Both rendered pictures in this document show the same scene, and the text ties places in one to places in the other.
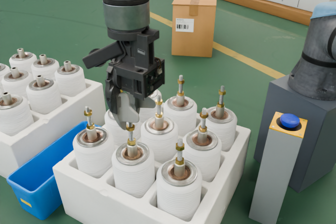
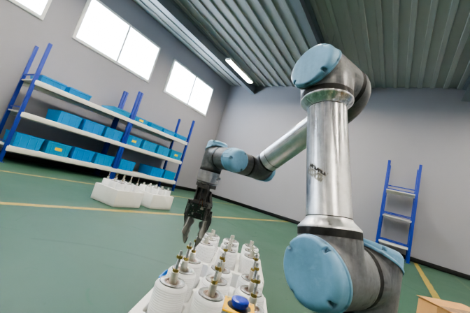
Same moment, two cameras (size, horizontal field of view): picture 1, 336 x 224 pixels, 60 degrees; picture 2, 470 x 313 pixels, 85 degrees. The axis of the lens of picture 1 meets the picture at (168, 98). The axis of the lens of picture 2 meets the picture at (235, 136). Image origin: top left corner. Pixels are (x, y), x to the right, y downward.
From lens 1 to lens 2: 0.83 m
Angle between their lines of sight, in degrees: 77
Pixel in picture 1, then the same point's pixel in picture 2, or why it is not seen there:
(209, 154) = (197, 297)
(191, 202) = (154, 301)
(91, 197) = not seen: hidden behind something
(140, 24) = (201, 178)
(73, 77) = (246, 260)
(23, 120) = (201, 254)
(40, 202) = not seen: hidden behind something
